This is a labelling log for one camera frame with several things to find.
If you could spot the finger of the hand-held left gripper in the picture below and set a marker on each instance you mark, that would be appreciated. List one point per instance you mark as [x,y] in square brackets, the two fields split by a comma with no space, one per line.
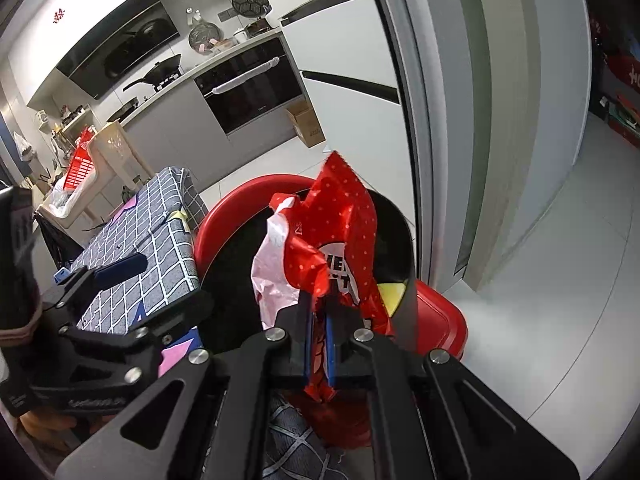
[120,266]
[165,317]

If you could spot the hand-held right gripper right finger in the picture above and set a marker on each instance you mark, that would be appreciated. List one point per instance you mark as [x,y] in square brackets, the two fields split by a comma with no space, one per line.
[330,355]

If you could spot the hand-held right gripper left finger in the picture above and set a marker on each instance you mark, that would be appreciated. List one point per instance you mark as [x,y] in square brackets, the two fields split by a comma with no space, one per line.
[307,345]

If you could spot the yellow foam sponge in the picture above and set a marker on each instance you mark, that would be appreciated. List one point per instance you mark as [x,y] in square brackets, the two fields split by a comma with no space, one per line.
[391,300]

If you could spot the red dotted packet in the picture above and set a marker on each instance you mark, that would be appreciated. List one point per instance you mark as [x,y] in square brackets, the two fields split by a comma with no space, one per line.
[340,220]

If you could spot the person's left hand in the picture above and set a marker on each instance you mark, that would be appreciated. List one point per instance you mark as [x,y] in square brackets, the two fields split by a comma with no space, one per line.
[50,427]

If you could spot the grey checked star tablecloth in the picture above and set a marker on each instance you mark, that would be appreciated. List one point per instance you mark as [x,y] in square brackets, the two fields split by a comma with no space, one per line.
[150,240]

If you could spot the black hanging bag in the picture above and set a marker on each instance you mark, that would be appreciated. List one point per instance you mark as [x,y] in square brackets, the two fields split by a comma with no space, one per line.
[57,242]

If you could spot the red plastic basket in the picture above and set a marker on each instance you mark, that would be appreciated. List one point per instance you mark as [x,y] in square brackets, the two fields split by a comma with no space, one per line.
[80,165]

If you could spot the white baby chair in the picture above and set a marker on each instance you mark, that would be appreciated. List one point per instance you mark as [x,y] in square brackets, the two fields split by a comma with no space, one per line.
[120,155]

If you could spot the red plastic stool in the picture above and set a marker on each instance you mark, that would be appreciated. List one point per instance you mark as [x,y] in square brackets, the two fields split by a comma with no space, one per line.
[440,320]

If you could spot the hanging white plastic bag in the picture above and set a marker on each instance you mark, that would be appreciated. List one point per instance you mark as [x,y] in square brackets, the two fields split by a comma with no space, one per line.
[22,147]

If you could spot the black wok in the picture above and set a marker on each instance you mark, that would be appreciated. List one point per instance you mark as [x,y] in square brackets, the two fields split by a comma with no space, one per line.
[160,67]

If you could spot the white kitchen counter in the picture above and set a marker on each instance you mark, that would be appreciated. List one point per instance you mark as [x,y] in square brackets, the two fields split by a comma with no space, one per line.
[200,67]

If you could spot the black range hood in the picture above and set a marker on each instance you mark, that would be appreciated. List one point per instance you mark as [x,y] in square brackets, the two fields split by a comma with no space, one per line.
[115,50]

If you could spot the black built-in oven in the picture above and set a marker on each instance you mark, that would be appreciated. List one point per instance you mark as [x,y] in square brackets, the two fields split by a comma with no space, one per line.
[250,90]

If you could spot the cardboard box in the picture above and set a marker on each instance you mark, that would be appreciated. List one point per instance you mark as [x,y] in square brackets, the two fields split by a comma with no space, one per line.
[307,125]

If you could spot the grey round steamer rack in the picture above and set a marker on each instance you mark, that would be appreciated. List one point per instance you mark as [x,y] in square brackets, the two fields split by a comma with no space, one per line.
[202,37]

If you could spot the red paper-cut decoration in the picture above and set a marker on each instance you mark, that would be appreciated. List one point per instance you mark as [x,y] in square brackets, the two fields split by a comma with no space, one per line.
[60,16]

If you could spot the white refrigerator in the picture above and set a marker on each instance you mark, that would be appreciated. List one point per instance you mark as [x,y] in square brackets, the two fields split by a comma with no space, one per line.
[350,50]

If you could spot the red printed cartons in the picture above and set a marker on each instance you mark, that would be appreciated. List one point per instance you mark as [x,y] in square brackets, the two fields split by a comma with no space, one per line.
[620,70]

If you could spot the grey door frame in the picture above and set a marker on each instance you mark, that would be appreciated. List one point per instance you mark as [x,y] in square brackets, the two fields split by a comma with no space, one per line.
[475,110]

